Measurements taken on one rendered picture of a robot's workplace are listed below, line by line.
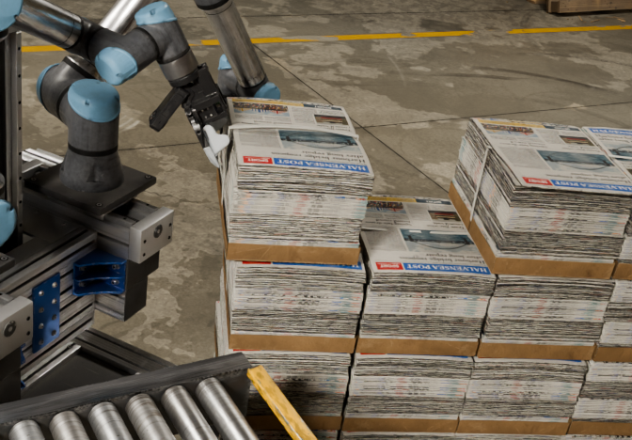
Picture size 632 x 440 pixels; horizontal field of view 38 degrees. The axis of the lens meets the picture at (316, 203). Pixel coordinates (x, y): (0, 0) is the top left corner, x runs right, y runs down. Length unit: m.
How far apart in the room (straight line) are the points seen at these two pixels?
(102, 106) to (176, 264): 1.45
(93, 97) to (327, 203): 0.61
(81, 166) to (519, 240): 1.01
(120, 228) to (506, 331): 0.93
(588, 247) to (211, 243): 1.89
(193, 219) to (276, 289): 1.85
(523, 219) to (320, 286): 0.46
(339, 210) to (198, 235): 1.83
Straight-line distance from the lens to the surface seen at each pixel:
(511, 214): 2.04
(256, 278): 2.00
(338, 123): 2.13
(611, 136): 2.41
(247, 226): 1.93
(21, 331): 1.94
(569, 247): 2.13
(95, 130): 2.18
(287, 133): 2.04
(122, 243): 2.24
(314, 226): 1.95
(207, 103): 1.97
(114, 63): 1.85
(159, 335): 3.15
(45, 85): 2.32
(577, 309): 2.24
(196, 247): 3.64
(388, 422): 2.29
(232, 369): 1.72
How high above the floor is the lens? 1.85
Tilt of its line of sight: 27 degrees down
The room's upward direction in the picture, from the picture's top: 9 degrees clockwise
